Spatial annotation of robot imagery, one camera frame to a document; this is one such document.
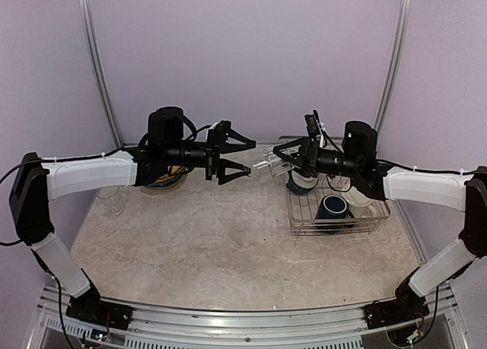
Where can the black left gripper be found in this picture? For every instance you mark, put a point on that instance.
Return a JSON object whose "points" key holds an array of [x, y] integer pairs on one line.
{"points": [[214, 150]]}

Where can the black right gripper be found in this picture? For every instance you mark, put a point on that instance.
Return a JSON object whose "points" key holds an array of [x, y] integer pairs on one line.
{"points": [[308, 165]]}

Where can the clear drinking glass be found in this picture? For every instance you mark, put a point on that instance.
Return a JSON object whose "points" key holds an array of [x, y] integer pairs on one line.
{"points": [[266, 165], [112, 200]]}

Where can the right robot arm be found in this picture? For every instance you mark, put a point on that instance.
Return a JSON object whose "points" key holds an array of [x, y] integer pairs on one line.
{"points": [[458, 192]]}

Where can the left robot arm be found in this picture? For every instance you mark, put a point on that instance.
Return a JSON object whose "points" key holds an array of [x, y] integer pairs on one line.
{"points": [[45, 189]]}

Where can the dark teal bowl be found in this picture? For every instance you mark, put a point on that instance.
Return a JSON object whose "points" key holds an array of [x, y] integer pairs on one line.
{"points": [[298, 184]]}

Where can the dark blue mug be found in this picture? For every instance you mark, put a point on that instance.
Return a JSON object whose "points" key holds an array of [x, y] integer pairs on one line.
{"points": [[333, 207]]}

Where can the white ceramic mug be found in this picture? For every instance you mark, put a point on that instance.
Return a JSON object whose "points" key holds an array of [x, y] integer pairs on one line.
{"points": [[359, 204]]}

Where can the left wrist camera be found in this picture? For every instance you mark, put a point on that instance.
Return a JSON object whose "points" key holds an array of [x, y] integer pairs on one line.
{"points": [[166, 127]]}

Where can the wire metal dish rack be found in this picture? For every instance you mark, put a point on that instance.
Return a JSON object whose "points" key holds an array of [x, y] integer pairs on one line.
{"points": [[302, 210]]}

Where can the right aluminium frame post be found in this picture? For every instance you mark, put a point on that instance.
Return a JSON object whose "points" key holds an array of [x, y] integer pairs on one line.
{"points": [[394, 63]]}

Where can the aluminium frame post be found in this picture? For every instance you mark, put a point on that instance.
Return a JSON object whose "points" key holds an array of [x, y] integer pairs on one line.
{"points": [[394, 63], [88, 25]]}

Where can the front aluminium rail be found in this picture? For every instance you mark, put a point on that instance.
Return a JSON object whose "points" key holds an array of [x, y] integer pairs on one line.
{"points": [[155, 326]]}

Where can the left aluminium frame post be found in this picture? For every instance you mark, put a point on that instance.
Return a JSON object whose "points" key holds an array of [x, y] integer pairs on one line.
{"points": [[88, 25]]}

